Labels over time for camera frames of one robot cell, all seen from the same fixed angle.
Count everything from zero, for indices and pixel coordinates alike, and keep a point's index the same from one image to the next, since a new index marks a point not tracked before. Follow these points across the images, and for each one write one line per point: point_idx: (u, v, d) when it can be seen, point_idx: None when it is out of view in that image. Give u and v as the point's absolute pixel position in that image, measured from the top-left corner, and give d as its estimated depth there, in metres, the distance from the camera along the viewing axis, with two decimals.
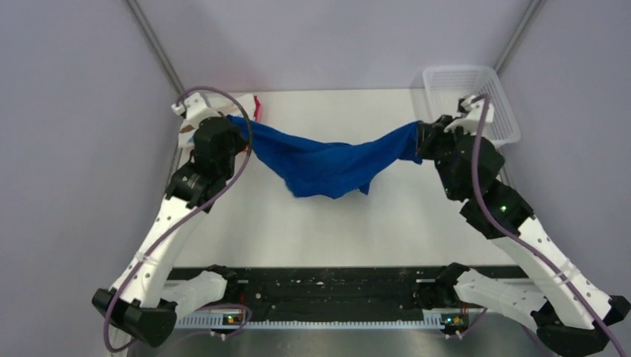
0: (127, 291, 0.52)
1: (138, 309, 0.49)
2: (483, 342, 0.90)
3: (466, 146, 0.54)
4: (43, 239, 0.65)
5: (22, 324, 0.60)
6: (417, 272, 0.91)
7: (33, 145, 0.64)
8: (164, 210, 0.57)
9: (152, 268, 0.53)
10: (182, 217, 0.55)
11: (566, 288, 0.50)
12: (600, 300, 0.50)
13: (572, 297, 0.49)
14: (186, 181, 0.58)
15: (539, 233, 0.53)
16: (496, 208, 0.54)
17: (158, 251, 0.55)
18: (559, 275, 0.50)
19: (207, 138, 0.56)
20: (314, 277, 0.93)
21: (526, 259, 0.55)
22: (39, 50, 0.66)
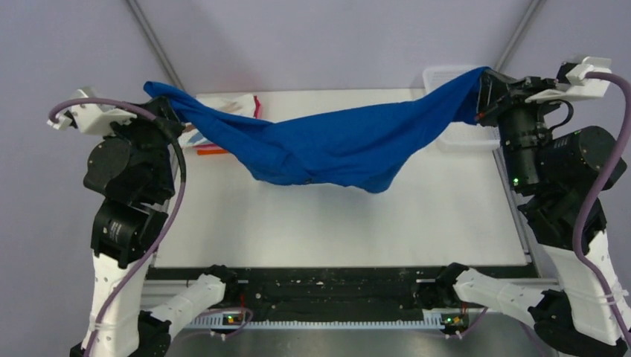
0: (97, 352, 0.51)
1: None
2: (484, 343, 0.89)
3: (586, 144, 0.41)
4: (41, 237, 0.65)
5: (21, 322, 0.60)
6: (417, 273, 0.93)
7: (33, 142, 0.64)
8: (100, 270, 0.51)
9: (110, 330, 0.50)
10: (118, 280, 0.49)
11: (608, 309, 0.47)
12: (628, 318, 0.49)
13: (609, 317, 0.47)
14: (107, 231, 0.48)
15: (603, 250, 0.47)
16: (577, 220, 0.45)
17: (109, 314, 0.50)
18: (607, 297, 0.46)
19: (103, 185, 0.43)
20: (314, 277, 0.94)
21: (575, 270, 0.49)
22: (40, 49, 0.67)
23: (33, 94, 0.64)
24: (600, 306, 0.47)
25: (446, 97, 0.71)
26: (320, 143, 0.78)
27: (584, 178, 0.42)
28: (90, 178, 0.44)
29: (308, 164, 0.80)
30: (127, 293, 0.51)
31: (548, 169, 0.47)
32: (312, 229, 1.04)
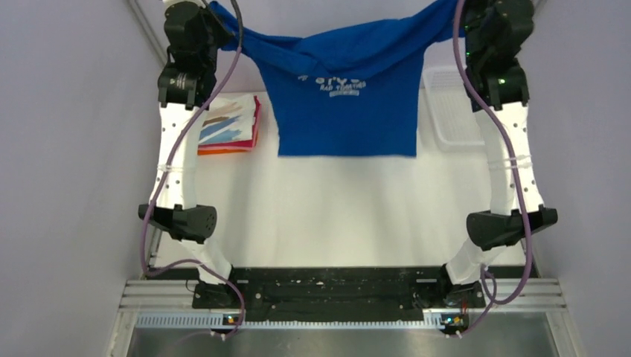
0: (161, 197, 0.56)
1: (183, 210, 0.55)
2: (484, 342, 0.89)
3: (507, 2, 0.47)
4: (41, 236, 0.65)
5: (16, 322, 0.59)
6: (417, 273, 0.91)
7: (37, 141, 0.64)
8: (167, 119, 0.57)
9: (179, 174, 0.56)
10: (189, 120, 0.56)
11: (510, 172, 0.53)
12: (533, 198, 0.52)
13: (510, 184, 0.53)
14: (175, 82, 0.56)
15: (517, 119, 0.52)
16: (495, 79, 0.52)
17: (177, 155, 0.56)
18: (510, 160, 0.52)
19: (181, 27, 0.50)
20: (314, 277, 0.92)
21: (492, 138, 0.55)
22: (47, 50, 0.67)
23: (39, 96, 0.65)
24: (504, 170, 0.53)
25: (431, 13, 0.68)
26: (340, 53, 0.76)
27: (503, 34, 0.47)
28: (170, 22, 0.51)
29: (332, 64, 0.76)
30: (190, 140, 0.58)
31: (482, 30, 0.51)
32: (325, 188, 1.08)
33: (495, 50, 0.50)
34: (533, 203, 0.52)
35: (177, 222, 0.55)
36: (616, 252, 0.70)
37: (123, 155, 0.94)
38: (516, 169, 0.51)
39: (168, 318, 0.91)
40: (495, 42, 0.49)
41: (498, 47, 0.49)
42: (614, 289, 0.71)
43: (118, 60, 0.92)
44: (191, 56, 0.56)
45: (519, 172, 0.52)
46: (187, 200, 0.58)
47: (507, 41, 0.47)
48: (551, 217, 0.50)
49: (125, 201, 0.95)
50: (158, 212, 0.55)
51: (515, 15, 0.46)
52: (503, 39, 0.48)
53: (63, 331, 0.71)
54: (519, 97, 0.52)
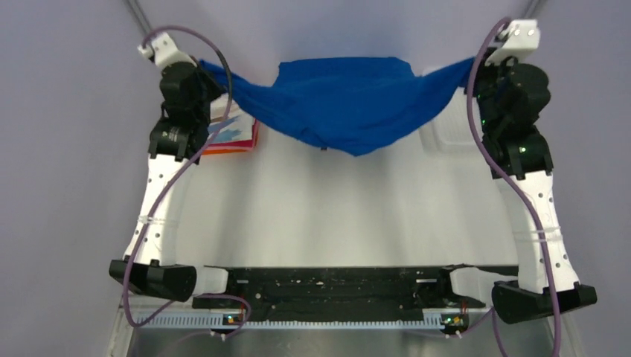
0: (143, 253, 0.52)
1: (159, 269, 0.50)
2: (484, 341, 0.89)
3: (519, 74, 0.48)
4: (42, 234, 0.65)
5: (16, 320, 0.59)
6: (417, 272, 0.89)
7: (38, 139, 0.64)
8: (153, 169, 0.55)
9: (159, 226, 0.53)
10: (175, 172, 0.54)
11: (539, 246, 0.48)
12: (567, 277, 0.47)
13: (538, 259, 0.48)
14: (168, 135, 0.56)
15: (542, 189, 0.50)
16: (516, 148, 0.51)
17: (161, 208, 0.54)
18: (538, 233, 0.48)
19: (178, 83, 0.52)
20: (314, 277, 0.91)
21: (517, 207, 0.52)
22: (47, 47, 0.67)
23: (40, 94, 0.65)
24: (533, 244, 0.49)
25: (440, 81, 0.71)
26: (331, 131, 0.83)
27: (519, 104, 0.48)
28: (166, 82, 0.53)
29: (322, 135, 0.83)
30: (176, 194, 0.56)
31: (498, 100, 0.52)
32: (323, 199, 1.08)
33: (512, 119, 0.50)
34: (567, 281, 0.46)
35: (154, 285, 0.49)
36: (617, 251, 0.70)
37: (123, 155, 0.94)
38: (545, 243, 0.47)
39: (168, 318, 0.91)
40: (512, 108, 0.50)
41: (515, 114, 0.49)
42: (612, 288, 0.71)
43: (117, 59, 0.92)
44: (184, 112, 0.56)
45: (548, 246, 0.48)
46: (164, 258, 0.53)
47: (524, 108, 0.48)
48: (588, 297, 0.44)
49: (125, 201, 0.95)
50: (135, 272, 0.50)
51: (530, 84, 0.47)
52: (521, 107, 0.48)
53: (62, 329, 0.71)
54: (541, 166, 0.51)
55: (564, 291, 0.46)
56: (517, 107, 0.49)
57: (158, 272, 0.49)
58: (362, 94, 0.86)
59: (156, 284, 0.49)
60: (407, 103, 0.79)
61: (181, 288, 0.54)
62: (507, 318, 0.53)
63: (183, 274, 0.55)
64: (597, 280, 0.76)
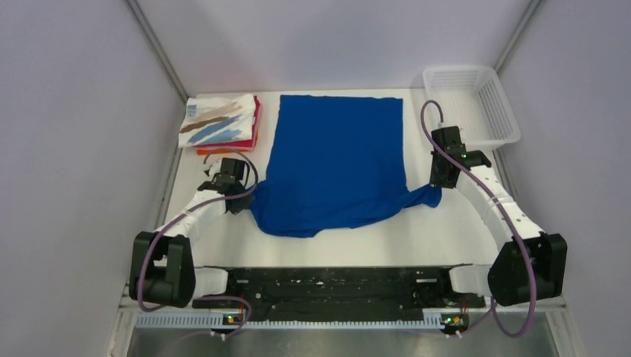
0: (171, 230, 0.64)
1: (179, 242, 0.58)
2: (483, 342, 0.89)
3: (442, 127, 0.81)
4: (39, 236, 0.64)
5: (15, 320, 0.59)
6: (417, 273, 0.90)
7: (34, 140, 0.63)
8: (199, 195, 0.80)
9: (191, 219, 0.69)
10: (213, 196, 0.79)
11: (496, 207, 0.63)
12: (530, 227, 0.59)
13: (501, 217, 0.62)
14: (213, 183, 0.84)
15: (488, 175, 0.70)
16: (459, 158, 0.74)
17: (197, 210, 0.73)
18: (492, 199, 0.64)
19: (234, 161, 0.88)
20: (314, 277, 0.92)
21: (476, 194, 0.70)
22: (44, 47, 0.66)
23: (36, 95, 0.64)
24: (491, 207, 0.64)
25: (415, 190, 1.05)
26: (318, 212, 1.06)
27: (446, 136, 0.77)
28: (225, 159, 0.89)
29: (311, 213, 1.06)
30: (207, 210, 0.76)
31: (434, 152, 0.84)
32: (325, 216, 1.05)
33: (448, 148, 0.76)
34: (532, 228, 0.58)
35: (170, 253, 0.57)
36: (615, 252, 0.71)
37: (123, 155, 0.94)
38: (499, 203, 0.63)
39: (168, 318, 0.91)
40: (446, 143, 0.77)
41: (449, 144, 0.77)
42: (612, 289, 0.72)
43: (117, 59, 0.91)
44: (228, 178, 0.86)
45: (505, 206, 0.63)
46: None
47: (444, 137, 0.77)
48: (561, 242, 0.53)
49: (126, 201, 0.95)
50: (158, 242, 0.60)
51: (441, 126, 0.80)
52: (446, 137, 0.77)
53: (61, 332, 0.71)
54: (483, 163, 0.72)
55: (533, 236, 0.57)
56: (442, 141, 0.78)
57: (180, 243, 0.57)
58: (359, 180, 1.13)
59: (173, 253, 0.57)
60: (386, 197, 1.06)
61: (181, 289, 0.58)
62: (502, 300, 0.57)
63: (189, 274, 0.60)
64: (596, 281, 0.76)
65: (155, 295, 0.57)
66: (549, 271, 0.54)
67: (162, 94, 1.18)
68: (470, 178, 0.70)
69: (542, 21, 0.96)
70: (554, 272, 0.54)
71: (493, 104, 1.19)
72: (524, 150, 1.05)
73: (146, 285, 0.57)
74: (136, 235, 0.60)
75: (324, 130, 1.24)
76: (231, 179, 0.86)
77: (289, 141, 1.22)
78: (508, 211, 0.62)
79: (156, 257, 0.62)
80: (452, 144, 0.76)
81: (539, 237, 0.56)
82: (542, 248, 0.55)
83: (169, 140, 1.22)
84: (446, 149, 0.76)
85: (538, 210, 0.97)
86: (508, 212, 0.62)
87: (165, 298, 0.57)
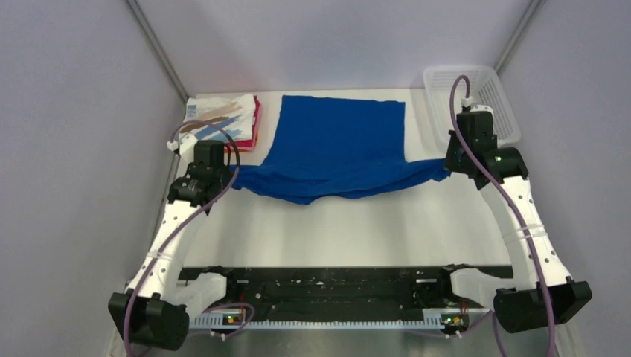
0: (144, 286, 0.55)
1: (157, 304, 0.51)
2: (483, 342, 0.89)
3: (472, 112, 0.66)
4: (40, 237, 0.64)
5: (15, 321, 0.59)
6: (417, 273, 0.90)
7: (35, 141, 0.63)
8: (170, 213, 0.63)
9: (166, 262, 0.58)
10: (188, 216, 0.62)
11: (525, 242, 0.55)
12: (558, 273, 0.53)
13: (527, 255, 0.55)
14: (186, 187, 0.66)
15: (521, 191, 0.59)
16: (492, 159, 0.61)
17: (170, 247, 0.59)
18: (523, 230, 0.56)
19: (207, 149, 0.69)
20: (314, 277, 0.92)
21: (501, 213, 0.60)
22: (45, 49, 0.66)
23: (37, 97, 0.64)
24: (520, 241, 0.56)
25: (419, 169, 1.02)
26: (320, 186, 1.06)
27: (476, 126, 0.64)
28: (196, 148, 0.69)
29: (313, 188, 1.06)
30: (186, 233, 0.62)
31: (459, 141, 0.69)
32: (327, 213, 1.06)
33: (476, 141, 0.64)
34: (559, 274, 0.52)
35: (150, 317, 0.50)
36: (615, 253, 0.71)
37: (123, 156, 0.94)
38: (530, 239, 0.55)
39: None
40: (475, 135, 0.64)
41: (479, 139, 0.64)
42: (612, 290, 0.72)
43: (117, 60, 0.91)
44: (207, 173, 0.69)
45: (535, 242, 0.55)
46: (167, 293, 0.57)
47: (475, 128, 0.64)
48: (585, 291, 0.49)
49: (126, 202, 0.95)
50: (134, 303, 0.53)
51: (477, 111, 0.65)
52: (478, 127, 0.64)
53: (60, 332, 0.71)
54: (518, 172, 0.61)
55: (556, 284, 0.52)
56: (471, 131, 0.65)
57: (157, 307, 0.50)
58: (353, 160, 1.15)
59: (152, 318, 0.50)
60: (394, 166, 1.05)
61: (175, 334, 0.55)
62: (504, 326, 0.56)
63: (178, 319, 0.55)
64: (596, 282, 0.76)
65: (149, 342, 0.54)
66: (562, 312, 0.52)
67: (162, 94, 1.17)
68: (499, 195, 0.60)
69: (542, 21, 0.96)
70: (566, 313, 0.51)
71: (494, 104, 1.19)
72: (524, 151, 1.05)
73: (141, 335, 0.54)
74: (111, 294, 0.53)
75: (315, 129, 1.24)
76: (209, 172, 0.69)
77: (294, 129, 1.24)
78: (537, 248, 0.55)
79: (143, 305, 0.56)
80: (481, 137, 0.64)
81: (565, 285, 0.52)
82: (556, 287, 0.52)
83: (169, 140, 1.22)
84: (474, 143, 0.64)
85: (538, 210, 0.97)
86: (538, 251, 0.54)
87: (160, 345, 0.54)
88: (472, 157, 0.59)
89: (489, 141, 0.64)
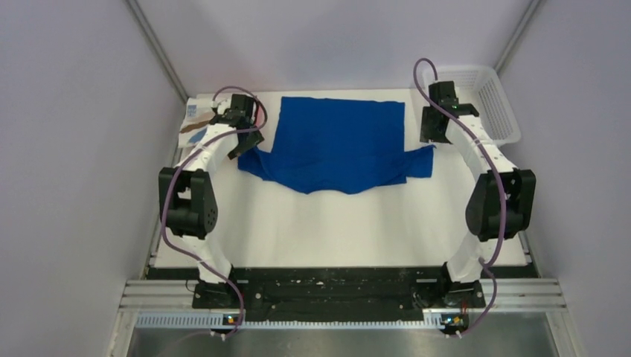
0: (192, 165, 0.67)
1: (200, 176, 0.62)
2: (483, 342, 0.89)
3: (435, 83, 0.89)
4: (39, 237, 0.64)
5: (15, 321, 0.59)
6: (417, 272, 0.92)
7: (33, 142, 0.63)
8: (210, 130, 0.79)
9: (208, 153, 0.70)
10: (226, 131, 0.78)
11: (477, 149, 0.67)
12: (504, 163, 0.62)
13: (481, 157, 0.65)
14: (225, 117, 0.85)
15: (475, 122, 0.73)
16: (451, 108, 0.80)
17: (212, 146, 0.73)
18: (474, 141, 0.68)
19: (242, 96, 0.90)
20: (315, 277, 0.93)
21: (463, 140, 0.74)
22: (42, 50, 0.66)
23: (35, 97, 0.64)
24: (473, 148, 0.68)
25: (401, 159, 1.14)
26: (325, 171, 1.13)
27: (439, 90, 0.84)
28: (234, 96, 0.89)
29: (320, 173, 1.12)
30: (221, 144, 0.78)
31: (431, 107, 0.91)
32: (326, 212, 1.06)
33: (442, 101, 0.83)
34: (507, 164, 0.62)
35: (195, 185, 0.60)
36: (615, 253, 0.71)
37: (123, 156, 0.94)
38: (479, 143, 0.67)
39: (167, 318, 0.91)
40: (440, 96, 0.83)
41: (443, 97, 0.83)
42: (612, 289, 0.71)
43: (117, 59, 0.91)
44: (240, 114, 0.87)
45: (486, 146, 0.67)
46: None
47: (440, 91, 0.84)
48: (530, 176, 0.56)
49: (126, 201, 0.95)
50: (181, 177, 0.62)
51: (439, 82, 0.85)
52: (441, 90, 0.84)
53: (61, 330, 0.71)
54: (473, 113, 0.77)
55: (507, 172, 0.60)
56: (437, 94, 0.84)
57: (202, 176, 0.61)
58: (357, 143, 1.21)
59: (196, 185, 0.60)
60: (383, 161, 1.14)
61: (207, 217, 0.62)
62: (476, 230, 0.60)
63: (212, 206, 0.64)
64: (596, 281, 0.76)
65: (185, 224, 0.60)
66: (519, 204, 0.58)
67: (162, 94, 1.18)
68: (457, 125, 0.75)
69: (542, 21, 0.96)
70: (524, 204, 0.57)
71: (494, 104, 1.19)
72: (524, 150, 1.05)
73: (180, 213, 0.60)
74: (160, 167, 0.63)
75: (317, 129, 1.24)
76: (241, 113, 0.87)
77: (299, 121, 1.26)
78: (488, 151, 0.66)
79: (180, 190, 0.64)
80: (446, 97, 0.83)
81: (512, 172, 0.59)
82: (513, 183, 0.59)
83: (169, 140, 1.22)
84: (440, 101, 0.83)
85: (538, 210, 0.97)
86: (489, 152, 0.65)
87: (194, 226, 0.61)
88: (434, 104, 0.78)
89: (452, 100, 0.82)
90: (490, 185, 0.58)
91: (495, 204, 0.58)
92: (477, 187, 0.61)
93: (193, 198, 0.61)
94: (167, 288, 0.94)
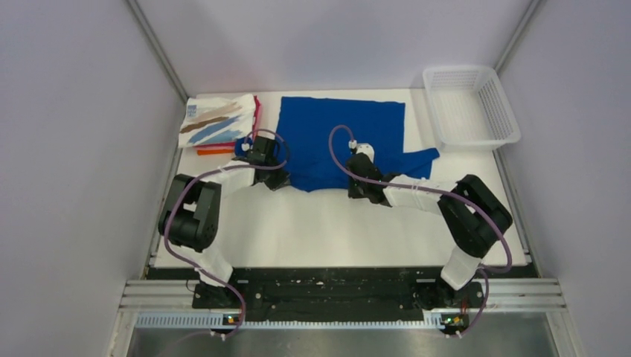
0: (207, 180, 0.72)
1: (210, 191, 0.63)
2: (482, 342, 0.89)
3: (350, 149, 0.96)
4: (39, 236, 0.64)
5: (15, 320, 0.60)
6: (417, 272, 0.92)
7: (32, 140, 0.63)
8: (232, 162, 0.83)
9: (223, 178, 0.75)
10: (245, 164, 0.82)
11: (420, 191, 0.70)
12: (449, 184, 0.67)
13: (428, 193, 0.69)
14: (249, 155, 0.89)
15: (401, 178, 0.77)
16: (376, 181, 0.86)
17: (231, 171, 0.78)
18: (414, 188, 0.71)
19: (265, 139, 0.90)
20: (315, 277, 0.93)
21: (407, 197, 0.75)
22: (40, 47, 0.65)
23: (33, 95, 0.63)
24: (417, 194, 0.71)
25: (404, 159, 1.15)
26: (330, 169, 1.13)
27: (359, 164, 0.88)
28: (257, 138, 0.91)
29: (321, 172, 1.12)
30: (237, 176, 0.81)
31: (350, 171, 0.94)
32: (324, 213, 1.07)
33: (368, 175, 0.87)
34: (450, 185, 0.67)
35: (204, 196, 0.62)
36: (615, 253, 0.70)
37: (123, 155, 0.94)
38: (420, 187, 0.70)
39: (168, 318, 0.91)
40: (362, 169, 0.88)
41: (365, 171, 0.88)
42: (612, 289, 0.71)
43: (117, 59, 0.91)
44: (260, 157, 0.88)
45: (424, 185, 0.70)
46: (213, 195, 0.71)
47: (361, 166, 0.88)
48: (472, 178, 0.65)
49: (126, 200, 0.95)
50: (194, 186, 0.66)
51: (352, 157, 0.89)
52: (359, 166, 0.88)
53: (61, 331, 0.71)
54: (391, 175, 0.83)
55: (456, 187, 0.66)
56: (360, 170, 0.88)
57: (212, 189, 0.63)
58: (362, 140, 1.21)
59: (204, 199, 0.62)
60: (389, 161, 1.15)
61: (205, 235, 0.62)
62: (480, 251, 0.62)
63: (213, 222, 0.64)
64: (595, 280, 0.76)
65: (180, 236, 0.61)
66: (487, 205, 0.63)
67: (162, 94, 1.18)
68: (394, 188, 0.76)
69: (542, 21, 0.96)
70: (489, 201, 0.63)
71: (493, 104, 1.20)
72: (523, 151, 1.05)
73: (175, 224, 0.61)
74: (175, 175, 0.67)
75: (316, 130, 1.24)
76: (261, 157, 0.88)
77: (301, 120, 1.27)
78: (428, 185, 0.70)
79: (189, 200, 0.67)
80: (367, 171, 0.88)
81: (460, 185, 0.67)
82: (469, 194, 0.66)
83: (170, 140, 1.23)
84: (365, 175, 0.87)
85: (539, 210, 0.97)
86: (429, 186, 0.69)
87: (190, 239, 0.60)
88: (365, 179, 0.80)
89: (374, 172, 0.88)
90: (458, 205, 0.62)
91: (475, 217, 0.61)
92: (448, 216, 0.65)
93: (197, 211, 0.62)
94: (168, 288, 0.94)
